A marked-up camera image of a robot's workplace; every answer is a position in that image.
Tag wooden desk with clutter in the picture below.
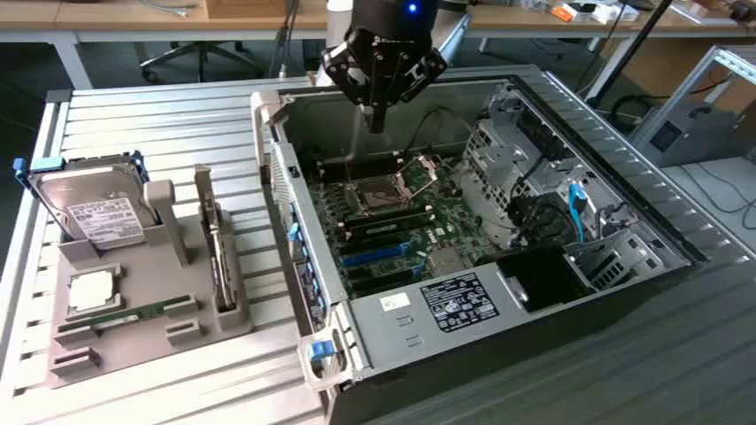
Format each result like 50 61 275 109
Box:
466 0 756 54

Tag green RAM stick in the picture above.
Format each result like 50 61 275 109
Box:
58 297 191 333

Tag grey chipset heatsink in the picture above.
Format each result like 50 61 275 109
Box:
429 247 471 274

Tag green graphics card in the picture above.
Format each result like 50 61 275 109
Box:
193 163 238 313

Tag silver CPU chip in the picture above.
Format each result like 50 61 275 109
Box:
67 272 118 311

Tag grey cable on desk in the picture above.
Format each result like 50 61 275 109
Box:
145 0 197 18

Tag black RAM stick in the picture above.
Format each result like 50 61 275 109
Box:
342 207 437 236

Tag coiled black cable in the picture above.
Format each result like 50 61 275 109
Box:
611 95 658 129

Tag grey computer tower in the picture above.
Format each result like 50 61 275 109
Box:
647 105 746 167

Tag black stand pole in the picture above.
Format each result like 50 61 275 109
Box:
585 0 675 105

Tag grey power supply unit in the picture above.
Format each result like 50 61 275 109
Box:
347 263 527 371

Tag aluminium profile frame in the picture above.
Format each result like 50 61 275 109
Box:
629 43 756 147

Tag blue disk wire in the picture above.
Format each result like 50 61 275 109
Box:
567 182 590 244

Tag open black PC case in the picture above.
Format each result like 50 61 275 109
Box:
251 73 710 425

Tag silver disk bay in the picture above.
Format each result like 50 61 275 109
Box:
565 229 669 289

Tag blue case latch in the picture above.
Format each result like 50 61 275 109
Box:
307 338 337 360

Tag black power wire bundle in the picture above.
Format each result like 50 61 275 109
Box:
507 194 575 243

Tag black office chair base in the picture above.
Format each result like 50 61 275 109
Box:
141 40 267 83

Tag hard disk in blue carrier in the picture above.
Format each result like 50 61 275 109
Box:
13 150 165 249

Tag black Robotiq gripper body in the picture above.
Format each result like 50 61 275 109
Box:
346 0 442 57

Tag thin black looped wire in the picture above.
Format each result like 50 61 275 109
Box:
410 108 474 151

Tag CPU socket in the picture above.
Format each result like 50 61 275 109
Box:
347 174 410 216

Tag silver drive cage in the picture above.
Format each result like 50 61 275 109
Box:
461 117 573 249

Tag blue expansion slot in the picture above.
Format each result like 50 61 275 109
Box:
341 241 415 267

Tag grey plastic parts rack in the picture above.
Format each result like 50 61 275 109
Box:
46 179 257 390

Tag metal socket cover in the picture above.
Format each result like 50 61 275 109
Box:
399 152 442 191

